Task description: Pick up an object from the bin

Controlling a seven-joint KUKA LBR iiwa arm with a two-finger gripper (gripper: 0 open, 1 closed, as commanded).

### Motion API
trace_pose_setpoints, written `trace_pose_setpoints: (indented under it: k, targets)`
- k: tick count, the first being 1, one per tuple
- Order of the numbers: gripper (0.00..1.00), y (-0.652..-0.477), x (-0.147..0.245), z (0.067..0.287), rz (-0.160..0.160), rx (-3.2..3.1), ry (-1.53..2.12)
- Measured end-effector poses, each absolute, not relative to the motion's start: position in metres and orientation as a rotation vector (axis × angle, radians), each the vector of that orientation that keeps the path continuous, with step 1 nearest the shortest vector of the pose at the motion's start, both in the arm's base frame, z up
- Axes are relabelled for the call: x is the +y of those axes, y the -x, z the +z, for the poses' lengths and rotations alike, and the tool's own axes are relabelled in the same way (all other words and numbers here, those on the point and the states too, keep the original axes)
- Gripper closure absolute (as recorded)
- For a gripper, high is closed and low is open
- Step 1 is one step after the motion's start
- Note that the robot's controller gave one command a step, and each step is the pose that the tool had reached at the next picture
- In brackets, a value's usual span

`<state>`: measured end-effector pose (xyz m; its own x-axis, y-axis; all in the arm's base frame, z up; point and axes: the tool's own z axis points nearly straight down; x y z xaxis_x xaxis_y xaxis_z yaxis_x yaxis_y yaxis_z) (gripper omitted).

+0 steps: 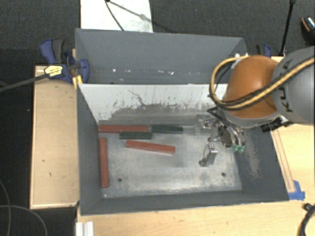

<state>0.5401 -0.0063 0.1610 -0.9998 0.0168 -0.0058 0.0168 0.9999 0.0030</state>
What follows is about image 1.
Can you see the red-brown flat block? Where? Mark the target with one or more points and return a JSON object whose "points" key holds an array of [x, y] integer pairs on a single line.
{"points": [[150, 147], [121, 128], [104, 162]]}

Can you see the grey metal bin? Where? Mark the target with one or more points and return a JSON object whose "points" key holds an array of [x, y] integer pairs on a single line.
{"points": [[157, 176]]}

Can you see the pale wood board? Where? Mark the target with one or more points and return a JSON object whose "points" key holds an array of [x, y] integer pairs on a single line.
{"points": [[55, 144]]}

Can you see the black cylinder on white bracket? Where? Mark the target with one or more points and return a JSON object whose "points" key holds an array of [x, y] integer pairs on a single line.
{"points": [[272, 125]]}

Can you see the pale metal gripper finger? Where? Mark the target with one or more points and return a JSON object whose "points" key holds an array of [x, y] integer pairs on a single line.
{"points": [[210, 154], [205, 125]]}

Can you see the dark green flat block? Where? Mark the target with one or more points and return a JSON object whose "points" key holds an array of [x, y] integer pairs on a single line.
{"points": [[135, 135], [167, 129]]}

